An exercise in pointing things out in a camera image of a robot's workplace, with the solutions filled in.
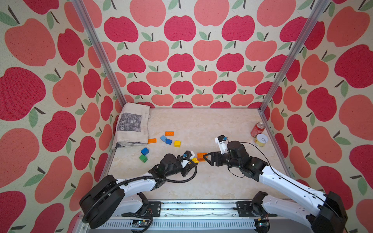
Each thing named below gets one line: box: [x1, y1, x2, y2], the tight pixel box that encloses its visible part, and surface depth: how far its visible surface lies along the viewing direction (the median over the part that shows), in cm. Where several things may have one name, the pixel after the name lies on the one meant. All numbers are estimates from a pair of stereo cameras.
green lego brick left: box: [138, 154, 148, 164], surface depth 93 cm
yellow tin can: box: [254, 133, 269, 148], surface depth 98 cm
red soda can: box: [250, 121, 266, 138], surface depth 98 cm
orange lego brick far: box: [164, 131, 175, 136], surface depth 107 cm
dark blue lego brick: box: [140, 147, 150, 156], surface depth 97 cm
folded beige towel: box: [112, 102, 151, 150], surface depth 103 cm
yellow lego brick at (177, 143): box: [173, 140, 182, 148], surface depth 100 cm
